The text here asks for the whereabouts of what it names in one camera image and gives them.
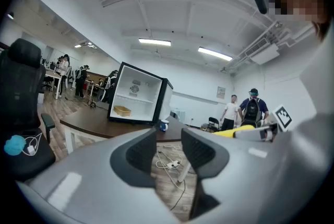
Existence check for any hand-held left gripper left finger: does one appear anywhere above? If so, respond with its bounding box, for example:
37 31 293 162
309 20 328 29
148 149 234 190
15 127 181 224

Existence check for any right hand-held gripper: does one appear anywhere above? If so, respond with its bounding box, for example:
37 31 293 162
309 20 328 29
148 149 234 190
233 104 293 142

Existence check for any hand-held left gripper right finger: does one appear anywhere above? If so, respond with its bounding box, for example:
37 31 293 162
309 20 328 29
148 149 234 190
181 128 288 224

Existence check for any mini fridge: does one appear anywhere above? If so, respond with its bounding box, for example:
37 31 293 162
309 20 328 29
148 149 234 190
106 62 174 127

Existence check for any black backpack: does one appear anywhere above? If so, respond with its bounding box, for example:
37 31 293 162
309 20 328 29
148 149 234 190
242 97 261 124

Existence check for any black folding chair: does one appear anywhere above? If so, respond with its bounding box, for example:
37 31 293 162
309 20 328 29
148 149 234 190
207 117 221 133

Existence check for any dark brown wooden desk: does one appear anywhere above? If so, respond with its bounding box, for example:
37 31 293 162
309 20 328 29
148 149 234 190
59 104 195 184

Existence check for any white ceiling air conditioner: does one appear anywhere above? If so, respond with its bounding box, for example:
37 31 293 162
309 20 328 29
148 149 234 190
245 42 280 66

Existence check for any blue fluffy cloth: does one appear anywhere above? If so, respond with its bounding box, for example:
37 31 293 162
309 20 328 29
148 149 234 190
4 135 27 156

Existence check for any tan plastic tray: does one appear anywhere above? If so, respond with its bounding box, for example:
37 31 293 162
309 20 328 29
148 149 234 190
113 105 132 117

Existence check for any ceiling light panel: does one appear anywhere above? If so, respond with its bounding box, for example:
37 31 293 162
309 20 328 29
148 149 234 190
138 38 172 47
197 46 233 62

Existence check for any white desk with wooden top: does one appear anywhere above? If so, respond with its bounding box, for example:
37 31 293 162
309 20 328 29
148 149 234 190
43 70 62 100

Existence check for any black mesh office chair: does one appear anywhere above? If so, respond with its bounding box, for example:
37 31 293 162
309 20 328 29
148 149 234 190
0 38 57 182

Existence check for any white charger with cable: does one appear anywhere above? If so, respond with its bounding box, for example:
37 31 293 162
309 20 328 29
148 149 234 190
22 133 44 156

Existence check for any white wire fridge shelf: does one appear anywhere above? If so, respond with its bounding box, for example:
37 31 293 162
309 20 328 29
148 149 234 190
114 93 155 104

